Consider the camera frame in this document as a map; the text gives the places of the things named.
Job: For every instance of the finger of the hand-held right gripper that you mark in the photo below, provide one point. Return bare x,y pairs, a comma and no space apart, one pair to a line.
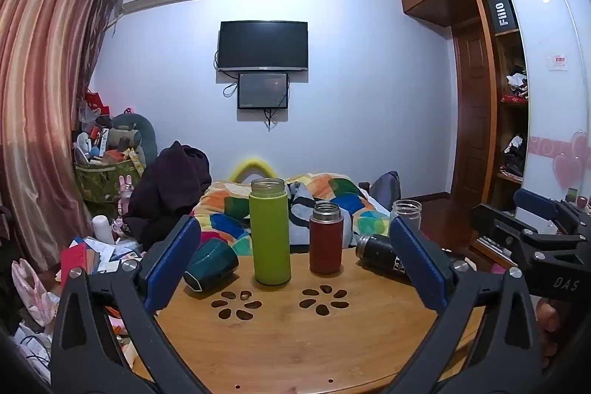
535,204
496,221

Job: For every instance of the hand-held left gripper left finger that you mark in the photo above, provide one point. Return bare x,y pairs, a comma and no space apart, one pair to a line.
173,264

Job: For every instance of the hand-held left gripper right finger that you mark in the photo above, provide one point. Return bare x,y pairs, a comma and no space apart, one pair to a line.
415,264

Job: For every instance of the dark green faceted cup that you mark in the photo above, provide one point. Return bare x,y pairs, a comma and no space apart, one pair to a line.
212,264

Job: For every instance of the black cup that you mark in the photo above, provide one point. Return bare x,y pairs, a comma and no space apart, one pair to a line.
376,252

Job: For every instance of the clear glass cup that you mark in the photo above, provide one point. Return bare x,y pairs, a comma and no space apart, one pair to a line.
408,211

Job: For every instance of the red cup with steel rim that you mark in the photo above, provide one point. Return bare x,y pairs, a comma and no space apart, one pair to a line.
326,244

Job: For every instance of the tall lime green cup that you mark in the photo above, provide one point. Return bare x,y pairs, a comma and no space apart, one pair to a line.
270,237

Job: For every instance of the person's right hand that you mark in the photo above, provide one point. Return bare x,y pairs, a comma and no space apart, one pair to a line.
551,324

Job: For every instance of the white bottle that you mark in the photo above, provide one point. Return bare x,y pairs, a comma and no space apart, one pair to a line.
104,230

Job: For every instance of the dark clothes pile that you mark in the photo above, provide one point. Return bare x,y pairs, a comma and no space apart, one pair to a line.
171,186

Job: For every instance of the grey backpack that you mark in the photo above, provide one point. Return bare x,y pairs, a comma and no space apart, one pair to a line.
385,191

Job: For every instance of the pink rabbit toy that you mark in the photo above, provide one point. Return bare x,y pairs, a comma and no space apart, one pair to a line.
125,191

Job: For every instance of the red box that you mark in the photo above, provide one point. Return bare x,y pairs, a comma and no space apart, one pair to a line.
78,260

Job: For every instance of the wooden door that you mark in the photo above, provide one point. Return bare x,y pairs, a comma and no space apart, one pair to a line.
473,112

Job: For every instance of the colourful patchwork blanket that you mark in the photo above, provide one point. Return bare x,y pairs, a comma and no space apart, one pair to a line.
332,191

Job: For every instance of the green storage bag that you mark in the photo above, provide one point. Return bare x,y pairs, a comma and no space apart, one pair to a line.
99,181

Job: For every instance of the pink patterned bag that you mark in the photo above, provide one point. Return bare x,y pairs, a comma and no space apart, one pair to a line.
34,292

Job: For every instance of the wooden wardrobe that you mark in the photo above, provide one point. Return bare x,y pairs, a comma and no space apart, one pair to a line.
545,52

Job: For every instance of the red gift bag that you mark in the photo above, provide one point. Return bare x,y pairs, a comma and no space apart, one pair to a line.
97,103

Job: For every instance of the black box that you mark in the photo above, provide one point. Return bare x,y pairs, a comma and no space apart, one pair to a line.
502,14

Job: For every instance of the striped pink curtain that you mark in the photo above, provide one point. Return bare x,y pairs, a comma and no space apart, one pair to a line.
41,98

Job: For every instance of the small wall monitor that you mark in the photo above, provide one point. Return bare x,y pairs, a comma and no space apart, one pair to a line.
263,90

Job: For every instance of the wall television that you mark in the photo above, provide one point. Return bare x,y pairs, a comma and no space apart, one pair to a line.
263,45

